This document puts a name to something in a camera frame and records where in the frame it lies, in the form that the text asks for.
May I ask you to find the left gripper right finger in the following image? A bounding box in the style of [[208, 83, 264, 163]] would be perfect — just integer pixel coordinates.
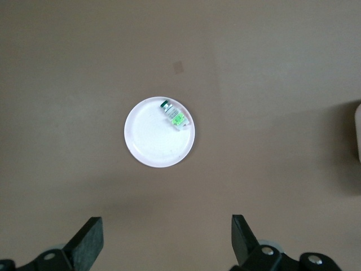
[[230, 214, 342, 271]]

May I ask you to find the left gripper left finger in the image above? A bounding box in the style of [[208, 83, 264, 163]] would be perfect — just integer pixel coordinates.
[[0, 216, 104, 271]]

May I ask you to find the white lidded storage box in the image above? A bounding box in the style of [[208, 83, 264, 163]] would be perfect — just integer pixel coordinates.
[[353, 102, 361, 165]]

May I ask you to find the pale pink plate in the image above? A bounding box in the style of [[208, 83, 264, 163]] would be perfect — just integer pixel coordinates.
[[124, 96, 196, 169]]

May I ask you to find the green push button switch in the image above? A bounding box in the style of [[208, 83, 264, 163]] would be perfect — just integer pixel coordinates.
[[160, 99, 191, 132]]

